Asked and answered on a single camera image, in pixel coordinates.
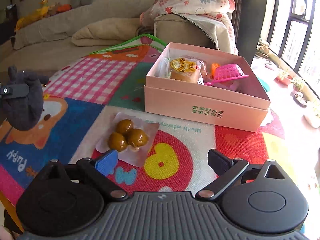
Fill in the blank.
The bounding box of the yellow plush toy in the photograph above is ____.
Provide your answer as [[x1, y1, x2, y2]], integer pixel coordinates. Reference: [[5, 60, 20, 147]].
[[15, 0, 49, 31]]

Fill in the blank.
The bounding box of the black plush toy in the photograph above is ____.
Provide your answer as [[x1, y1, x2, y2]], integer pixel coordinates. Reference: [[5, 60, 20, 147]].
[[1, 66, 49, 131]]

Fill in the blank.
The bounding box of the packaged bread with yellow label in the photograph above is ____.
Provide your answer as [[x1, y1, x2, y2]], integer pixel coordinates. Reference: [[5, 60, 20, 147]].
[[164, 57, 207, 85]]

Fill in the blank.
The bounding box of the pink plastic toy basket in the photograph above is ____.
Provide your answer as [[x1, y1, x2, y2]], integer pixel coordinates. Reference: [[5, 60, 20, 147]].
[[204, 63, 249, 86]]

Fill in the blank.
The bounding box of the floral pink white blanket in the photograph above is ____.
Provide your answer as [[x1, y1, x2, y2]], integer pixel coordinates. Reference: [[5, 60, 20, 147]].
[[140, 0, 236, 50]]

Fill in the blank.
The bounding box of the orange plush toy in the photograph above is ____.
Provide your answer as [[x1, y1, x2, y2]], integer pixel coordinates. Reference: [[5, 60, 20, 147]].
[[56, 4, 72, 14]]

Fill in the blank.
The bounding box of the pink cardboard box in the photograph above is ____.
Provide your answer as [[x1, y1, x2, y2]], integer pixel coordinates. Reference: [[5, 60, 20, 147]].
[[144, 42, 271, 132]]

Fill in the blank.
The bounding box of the beige sofa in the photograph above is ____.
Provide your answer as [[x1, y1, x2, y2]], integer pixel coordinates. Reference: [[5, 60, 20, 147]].
[[0, 3, 238, 81]]

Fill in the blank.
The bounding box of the red flower pot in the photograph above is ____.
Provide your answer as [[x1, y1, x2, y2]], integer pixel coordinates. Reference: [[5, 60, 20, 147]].
[[276, 73, 292, 86]]

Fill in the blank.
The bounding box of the colourful cartoon play mat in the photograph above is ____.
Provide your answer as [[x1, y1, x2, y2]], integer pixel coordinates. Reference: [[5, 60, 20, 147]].
[[1, 35, 285, 204]]

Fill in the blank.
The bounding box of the white flower pot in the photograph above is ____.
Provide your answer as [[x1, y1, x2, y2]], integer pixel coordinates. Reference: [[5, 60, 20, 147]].
[[304, 101, 320, 129]]

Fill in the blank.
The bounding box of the packaged brown balls snack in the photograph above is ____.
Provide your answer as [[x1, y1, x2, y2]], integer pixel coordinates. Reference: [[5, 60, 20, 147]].
[[95, 112, 159, 167]]

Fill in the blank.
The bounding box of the grey towel on armrest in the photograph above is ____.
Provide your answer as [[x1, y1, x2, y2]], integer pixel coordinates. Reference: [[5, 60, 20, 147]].
[[178, 14, 238, 54]]

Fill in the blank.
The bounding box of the orange plastic toy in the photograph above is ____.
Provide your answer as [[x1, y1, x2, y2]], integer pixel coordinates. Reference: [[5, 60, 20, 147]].
[[210, 63, 220, 79]]

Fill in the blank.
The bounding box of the folded cream blanket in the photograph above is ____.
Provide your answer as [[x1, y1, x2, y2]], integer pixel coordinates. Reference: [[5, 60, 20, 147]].
[[71, 18, 140, 47]]

